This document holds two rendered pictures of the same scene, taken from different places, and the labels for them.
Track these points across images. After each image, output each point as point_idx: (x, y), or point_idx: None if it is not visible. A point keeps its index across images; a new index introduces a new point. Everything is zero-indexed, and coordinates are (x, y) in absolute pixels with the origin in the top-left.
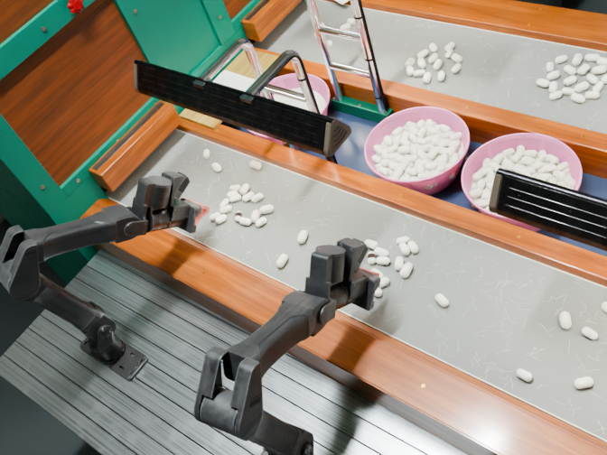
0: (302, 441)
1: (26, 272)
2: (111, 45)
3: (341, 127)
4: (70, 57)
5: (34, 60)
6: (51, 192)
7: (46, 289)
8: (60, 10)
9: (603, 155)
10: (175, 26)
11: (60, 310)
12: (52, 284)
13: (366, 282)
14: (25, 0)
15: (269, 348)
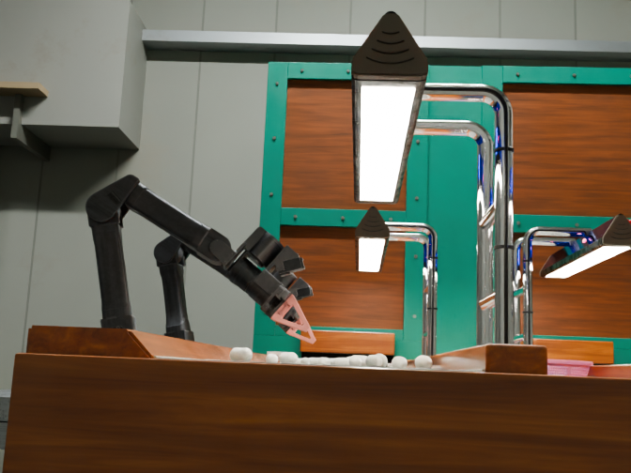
0: (120, 320)
1: (171, 242)
2: (383, 267)
3: (379, 221)
4: (348, 251)
5: (324, 234)
6: (267, 321)
7: (172, 270)
8: (361, 216)
9: (615, 373)
10: (445, 295)
11: (168, 297)
12: (179, 278)
13: (277, 285)
14: (346, 197)
15: (158, 199)
